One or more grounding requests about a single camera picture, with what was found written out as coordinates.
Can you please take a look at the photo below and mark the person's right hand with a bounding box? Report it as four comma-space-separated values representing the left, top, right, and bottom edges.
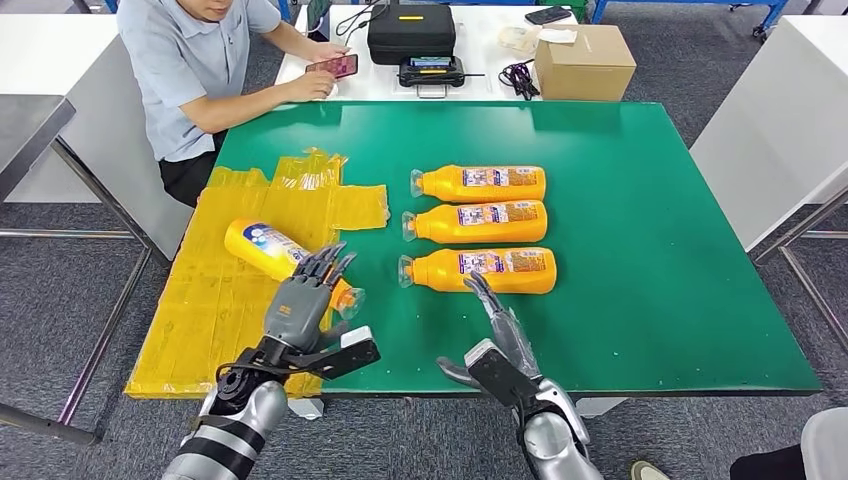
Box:
289, 69, 338, 103

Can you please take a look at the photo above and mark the person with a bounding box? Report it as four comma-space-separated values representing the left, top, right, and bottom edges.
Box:
117, 0, 352, 210
728, 407, 848, 480

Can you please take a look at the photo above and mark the white desk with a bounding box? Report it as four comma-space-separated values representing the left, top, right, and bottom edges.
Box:
273, 3, 581, 104

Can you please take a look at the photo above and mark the black smartphone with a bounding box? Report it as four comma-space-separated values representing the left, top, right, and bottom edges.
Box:
523, 5, 574, 26

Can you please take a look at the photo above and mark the thin black cable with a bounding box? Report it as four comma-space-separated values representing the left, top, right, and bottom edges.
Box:
333, 1, 390, 38

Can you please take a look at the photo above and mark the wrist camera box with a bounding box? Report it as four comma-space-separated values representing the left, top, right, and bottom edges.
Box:
254, 325, 383, 384
463, 339, 541, 409

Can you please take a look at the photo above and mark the person's left hand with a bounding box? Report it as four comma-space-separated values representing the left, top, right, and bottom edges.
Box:
307, 40, 351, 64

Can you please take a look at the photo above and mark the smartphone with reddish screen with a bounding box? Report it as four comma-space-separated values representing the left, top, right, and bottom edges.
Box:
305, 52, 360, 81

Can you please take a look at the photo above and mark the white table foot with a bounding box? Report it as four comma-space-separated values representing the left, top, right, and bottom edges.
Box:
288, 397, 326, 422
574, 397, 629, 419

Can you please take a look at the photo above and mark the black tablet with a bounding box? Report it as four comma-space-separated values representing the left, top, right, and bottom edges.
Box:
305, 0, 333, 42

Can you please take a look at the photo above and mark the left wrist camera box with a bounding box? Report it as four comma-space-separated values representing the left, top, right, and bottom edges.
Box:
254, 325, 383, 384

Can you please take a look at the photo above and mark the orange detergent bottle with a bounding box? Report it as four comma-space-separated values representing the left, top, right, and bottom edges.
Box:
401, 199, 549, 245
398, 246, 558, 296
223, 218, 367, 321
409, 164, 548, 204

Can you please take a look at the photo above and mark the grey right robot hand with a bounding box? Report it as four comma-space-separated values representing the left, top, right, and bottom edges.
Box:
435, 271, 541, 392

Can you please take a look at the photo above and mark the black handheld controller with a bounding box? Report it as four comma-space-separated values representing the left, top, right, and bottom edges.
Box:
396, 56, 486, 101

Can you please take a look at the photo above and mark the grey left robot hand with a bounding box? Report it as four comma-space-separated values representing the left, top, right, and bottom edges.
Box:
262, 241, 359, 356

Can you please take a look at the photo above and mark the grey steel table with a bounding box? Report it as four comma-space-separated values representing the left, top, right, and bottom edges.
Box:
0, 95, 155, 446

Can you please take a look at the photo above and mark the white table with metal legs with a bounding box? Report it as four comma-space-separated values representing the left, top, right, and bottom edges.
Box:
688, 14, 848, 356

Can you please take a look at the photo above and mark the brown cardboard box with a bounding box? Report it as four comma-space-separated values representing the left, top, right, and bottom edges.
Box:
533, 24, 638, 103

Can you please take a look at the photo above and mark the white shoe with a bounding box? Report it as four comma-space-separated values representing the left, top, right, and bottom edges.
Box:
629, 460, 672, 480

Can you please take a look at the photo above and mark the bundled black purple cable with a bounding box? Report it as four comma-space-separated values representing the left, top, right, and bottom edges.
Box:
496, 58, 542, 102

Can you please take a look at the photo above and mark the blue metal cart frame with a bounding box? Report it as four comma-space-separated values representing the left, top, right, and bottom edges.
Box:
589, 0, 790, 40

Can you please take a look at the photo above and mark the black carrying case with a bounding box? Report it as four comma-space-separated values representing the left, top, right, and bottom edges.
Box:
366, 3, 458, 66

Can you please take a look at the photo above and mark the clear plastic bag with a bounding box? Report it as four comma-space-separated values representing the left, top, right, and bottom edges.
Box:
496, 25, 539, 54

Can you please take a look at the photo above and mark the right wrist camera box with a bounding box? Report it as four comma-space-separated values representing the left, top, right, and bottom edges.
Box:
463, 339, 541, 409

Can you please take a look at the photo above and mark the yellow taped cardboard sheet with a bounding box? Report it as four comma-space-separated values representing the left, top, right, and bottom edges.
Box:
124, 146, 391, 401

